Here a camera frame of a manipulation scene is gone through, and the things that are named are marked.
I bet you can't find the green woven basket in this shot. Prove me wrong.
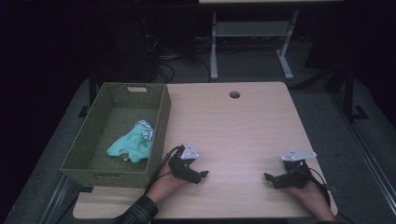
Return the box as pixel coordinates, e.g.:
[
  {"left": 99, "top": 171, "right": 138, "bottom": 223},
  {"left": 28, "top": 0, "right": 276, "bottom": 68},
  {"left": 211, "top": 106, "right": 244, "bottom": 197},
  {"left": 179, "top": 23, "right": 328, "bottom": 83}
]
[{"left": 60, "top": 82, "right": 172, "bottom": 189}]

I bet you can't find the tangle of floor cables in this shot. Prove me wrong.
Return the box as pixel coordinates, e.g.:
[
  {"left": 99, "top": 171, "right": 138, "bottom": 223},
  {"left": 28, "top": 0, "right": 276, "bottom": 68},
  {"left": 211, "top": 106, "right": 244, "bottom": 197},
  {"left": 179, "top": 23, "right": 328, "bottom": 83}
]
[{"left": 143, "top": 33, "right": 213, "bottom": 84}]

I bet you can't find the metal floor rail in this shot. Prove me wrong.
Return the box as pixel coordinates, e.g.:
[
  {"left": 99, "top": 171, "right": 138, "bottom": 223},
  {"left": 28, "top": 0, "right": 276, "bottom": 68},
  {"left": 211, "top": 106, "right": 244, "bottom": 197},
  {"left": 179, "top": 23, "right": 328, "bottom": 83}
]
[
  {"left": 330, "top": 92, "right": 396, "bottom": 217},
  {"left": 39, "top": 174, "right": 82, "bottom": 224}
]

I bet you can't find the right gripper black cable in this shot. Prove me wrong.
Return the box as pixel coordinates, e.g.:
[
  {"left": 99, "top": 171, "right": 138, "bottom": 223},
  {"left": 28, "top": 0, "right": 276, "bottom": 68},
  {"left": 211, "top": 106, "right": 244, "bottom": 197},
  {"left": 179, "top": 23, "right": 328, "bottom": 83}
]
[{"left": 303, "top": 167, "right": 332, "bottom": 208}]

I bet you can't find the person's right hand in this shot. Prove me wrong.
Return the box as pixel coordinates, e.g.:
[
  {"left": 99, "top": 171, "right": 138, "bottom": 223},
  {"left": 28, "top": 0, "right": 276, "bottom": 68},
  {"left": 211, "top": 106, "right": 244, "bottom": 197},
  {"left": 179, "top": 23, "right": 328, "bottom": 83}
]
[{"left": 284, "top": 182, "right": 330, "bottom": 209}]

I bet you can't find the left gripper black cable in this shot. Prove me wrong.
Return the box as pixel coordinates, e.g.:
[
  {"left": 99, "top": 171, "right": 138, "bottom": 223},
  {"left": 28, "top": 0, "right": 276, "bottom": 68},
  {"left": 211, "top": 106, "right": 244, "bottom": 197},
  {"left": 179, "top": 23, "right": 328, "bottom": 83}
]
[{"left": 143, "top": 144, "right": 185, "bottom": 195}]

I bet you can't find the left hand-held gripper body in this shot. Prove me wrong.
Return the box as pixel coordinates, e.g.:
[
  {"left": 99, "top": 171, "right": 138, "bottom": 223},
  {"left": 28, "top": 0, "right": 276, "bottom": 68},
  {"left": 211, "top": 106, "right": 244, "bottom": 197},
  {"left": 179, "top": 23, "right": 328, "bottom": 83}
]
[{"left": 168, "top": 142, "right": 200, "bottom": 180}]

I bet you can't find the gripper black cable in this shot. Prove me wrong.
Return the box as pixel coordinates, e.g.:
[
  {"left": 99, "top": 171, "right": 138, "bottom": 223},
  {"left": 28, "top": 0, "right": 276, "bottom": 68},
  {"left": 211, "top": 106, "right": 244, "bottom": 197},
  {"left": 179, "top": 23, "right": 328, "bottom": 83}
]
[
  {"left": 303, "top": 167, "right": 332, "bottom": 208},
  {"left": 143, "top": 144, "right": 185, "bottom": 195}
]

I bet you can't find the black metal stand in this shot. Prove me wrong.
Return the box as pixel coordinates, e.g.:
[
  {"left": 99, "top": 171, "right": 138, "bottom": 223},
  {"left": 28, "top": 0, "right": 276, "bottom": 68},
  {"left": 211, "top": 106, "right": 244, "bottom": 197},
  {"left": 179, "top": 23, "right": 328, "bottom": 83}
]
[
  {"left": 77, "top": 68, "right": 98, "bottom": 119},
  {"left": 343, "top": 65, "right": 369, "bottom": 121}
]

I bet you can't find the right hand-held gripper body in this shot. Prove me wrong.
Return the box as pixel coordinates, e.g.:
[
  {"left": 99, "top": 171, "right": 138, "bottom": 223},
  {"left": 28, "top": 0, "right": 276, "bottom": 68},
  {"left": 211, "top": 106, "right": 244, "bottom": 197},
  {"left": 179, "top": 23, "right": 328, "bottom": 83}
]
[{"left": 278, "top": 147, "right": 318, "bottom": 189}]

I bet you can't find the person's left hand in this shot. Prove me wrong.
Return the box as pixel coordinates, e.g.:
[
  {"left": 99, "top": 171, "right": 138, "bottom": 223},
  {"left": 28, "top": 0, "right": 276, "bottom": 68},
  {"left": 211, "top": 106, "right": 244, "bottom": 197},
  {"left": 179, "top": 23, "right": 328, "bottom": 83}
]
[{"left": 146, "top": 162, "right": 188, "bottom": 205}]

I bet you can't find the teal baby garment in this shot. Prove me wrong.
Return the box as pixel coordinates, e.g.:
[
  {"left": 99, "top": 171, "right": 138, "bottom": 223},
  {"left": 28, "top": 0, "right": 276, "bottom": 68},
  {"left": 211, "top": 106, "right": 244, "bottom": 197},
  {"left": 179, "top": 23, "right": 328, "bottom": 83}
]
[{"left": 106, "top": 119, "right": 155, "bottom": 164}]

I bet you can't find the grey metal table frame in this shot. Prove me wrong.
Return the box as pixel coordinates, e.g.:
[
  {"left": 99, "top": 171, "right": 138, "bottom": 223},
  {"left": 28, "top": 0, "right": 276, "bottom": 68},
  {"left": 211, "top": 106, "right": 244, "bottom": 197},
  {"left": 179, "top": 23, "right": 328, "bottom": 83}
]
[{"left": 209, "top": 9, "right": 300, "bottom": 81}]

